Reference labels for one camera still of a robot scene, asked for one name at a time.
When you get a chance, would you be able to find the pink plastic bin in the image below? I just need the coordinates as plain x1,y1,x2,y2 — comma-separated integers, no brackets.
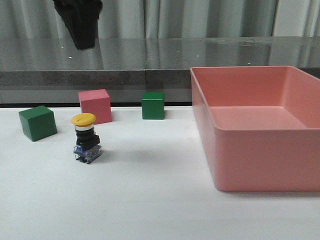
190,66,320,191

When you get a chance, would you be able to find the pink cube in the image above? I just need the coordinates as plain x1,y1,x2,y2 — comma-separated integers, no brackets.
78,89,112,124

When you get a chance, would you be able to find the green cube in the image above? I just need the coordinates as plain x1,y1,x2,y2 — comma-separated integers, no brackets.
18,105,58,142
141,92,165,120

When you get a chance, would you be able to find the right green cube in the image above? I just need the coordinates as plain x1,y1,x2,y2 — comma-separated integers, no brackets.
141,92,165,120

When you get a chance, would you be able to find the yellow push button switch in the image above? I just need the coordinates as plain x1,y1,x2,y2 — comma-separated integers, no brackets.
71,113,102,164

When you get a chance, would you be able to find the grey curtain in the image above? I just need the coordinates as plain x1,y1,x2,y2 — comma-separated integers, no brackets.
0,0,320,39

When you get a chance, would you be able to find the left green cube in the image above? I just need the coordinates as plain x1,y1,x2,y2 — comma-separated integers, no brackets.
18,105,58,142

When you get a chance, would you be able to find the dark glossy back table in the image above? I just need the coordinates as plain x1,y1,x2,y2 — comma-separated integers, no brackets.
0,36,320,108

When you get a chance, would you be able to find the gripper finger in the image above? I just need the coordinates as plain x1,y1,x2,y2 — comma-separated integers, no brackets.
53,0,103,50

